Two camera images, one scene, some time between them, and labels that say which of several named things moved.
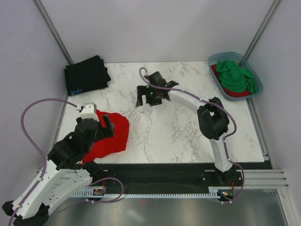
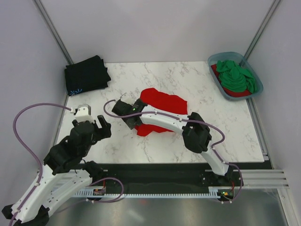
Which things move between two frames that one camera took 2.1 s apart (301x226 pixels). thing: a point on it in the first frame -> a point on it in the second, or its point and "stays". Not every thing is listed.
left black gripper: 108,131 stays
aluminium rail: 264,179 stays
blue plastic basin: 233,76 stays
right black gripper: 143,90 -> 140,100
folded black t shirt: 86,76 stays
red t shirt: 107,146 -> 169,102
